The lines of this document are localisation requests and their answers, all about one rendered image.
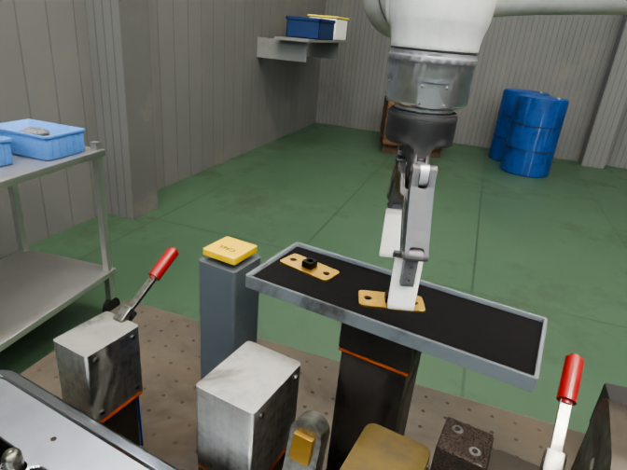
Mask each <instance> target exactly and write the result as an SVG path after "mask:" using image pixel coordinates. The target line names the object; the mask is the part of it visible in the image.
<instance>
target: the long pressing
mask: <svg viewBox="0 0 627 470"><path fill-rule="evenodd" d="M53 437H57V439H56V440H55V441H50V440H51V439H52V438H53ZM0 440H1V441H2V442H4V443H5V444H7V445H8V446H9V447H11V448H19V449H20V450H21V451H22V455H23V460H24V461H25V462H26V463H27V468H26V470H35V469H41V470H178V469H176V468H175V467H173V466H172V465H170V464H168V463H167V462H165V461H164V460H162V459H160V458H159V457H157V456H155V455H154V454H152V453H150V452H149V451H147V450H145V449H143V448H141V447H140V446H138V445H136V444H135V443H133V442H132V441H131V440H129V439H127V438H126V437H124V436H122V435H120V434H118V433H117V432H115V431H113V430H112V429H110V428H108V427H107V426H105V425H103V424H102V423H100V422H98V421H96V420H95V419H94V418H92V417H90V416H89V415H87V414H86V413H84V412H82V411H81V410H79V409H77V408H75V407H73V406H72V405H70V404H68V403H67V402H65V401H63V400H62V399H61V398H59V397H58V396H56V395H54V394H52V393H50V392H49V391H47V390H45V389H44V388H42V387H40V386H39V385H37V384H35V383H34V382H32V381H30V380H28V379H26V378H25V377H23V376H22V375H21V374H19V373H17V372H15V371H11V370H0Z"/></svg>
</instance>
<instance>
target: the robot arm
mask: <svg viewBox="0 0 627 470"><path fill-rule="evenodd" d="M364 9H365V12H366V15H367V17H368V19H369V22H370V23H371V24H372V26H373V27H374V28H375V29H376V30H377V31H378V32H379V33H381V34H382V35H385V36H387V37H390V38H391V47H394V48H390V51H389V55H388V58H389V62H388V68H387V76H388V78H387V87H386V93H385V94H384V96H385V98H386V100H387V101H389V102H392V103H395V104H393V105H391V107H390V108H389V109H388V116H387V122H386V129H385V137H386V139H387V140H389V141H390V142H392V143H394V144H397V145H398V147H397V155H396V158H395V165H394V169H393V172H392V177H391V181H390V185H389V189H388V193H387V194H386V197H387V199H388V202H387V206H388V208H387V209H386V211H385V218H384V223H383V235H382V241H381V247H380V253H379V255H380V256H384V257H393V258H394V259H395V261H394V267H393V272H392V278H391V283H390V289H389V295H388V300H387V308H388V309H394V310H403V311H414V305H415V300H416V296H417V291H418V286H419V282H420V276H421V271H422V266H423V262H427V261H428V258H429V242H430V231H431V221H432V210H433V199H434V189H435V184H436V177H437V174H438V166H436V165H435V164H434V163H430V162H431V153H432V151H433V150H435V149H437V148H438V149H444V148H447V147H450V146H451V145H452V144H453V138H454V134H455V129H456V124H457V119H458V116H457V115H456V113H455V112H454V111H453V110H457V109H463V108H465V107H466V106H467V103H468V98H469V93H470V89H471V85H472V80H473V76H474V71H475V67H476V66H477V62H478V60H477V57H478V53H479V50H480V46H481V42H482V39H483V38H484V35H485V33H486V31H487V30H488V28H489V26H490V24H491V21H492V18H494V17H507V16H528V15H627V0H364ZM472 54H474V55H472ZM390 208H391V209H390ZM412 247H415V248H412Z"/></svg>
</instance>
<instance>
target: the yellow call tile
mask: <svg viewBox="0 0 627 470"><path fill-rule="evenodd" d="M257 251H258V247H257V246H256V245H254V244H251V243H248V242H243V241H240V240H237V239H234V238H232V237H228V236H227V237H225V238H223V239H221V240H219V241H217V242H214V243H212V244H210V245H208V246H206V247H204V248H203V249H202V253H203V254H204V255H205V256H209V257H211V258H214V259H217V260H220V261H223V262H225V263H228V264H231V265H233V266H234V265H236V264H238V263H240V262H241V261H243V260H245V259H246V258H248V257H250V256H251V255H253V254H254V253H256V252H257Z"/></svg>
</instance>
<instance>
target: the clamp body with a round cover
mask: <svg viewBox="0 0 627 470"><path fill-rule="evenodd" d="M429 457H430V451H429V449H428V448H427V447H426V446H424V445H423V444H420V443H418V442H416V441H414V440H411V439H409V438H407V437H405V436H404V435H400V434H398V433H396V432H393V431H391V430H389V429H387V428H385V427H382V426H381V425H379V424H376V423H370V424H368V425H366V427H365V428H364V430H363V431H362V433H361V435H360V436H359V438H358V439H357V441H356V442H355V444H354V446H353V448H352V449H351V451H350V453H349V454H348V456H347V458H346V459H345V461H344V463H343V464H342V466H341V468H340V470H428V469H429V467H430V465H429V463H428V462H429Z"/></svg>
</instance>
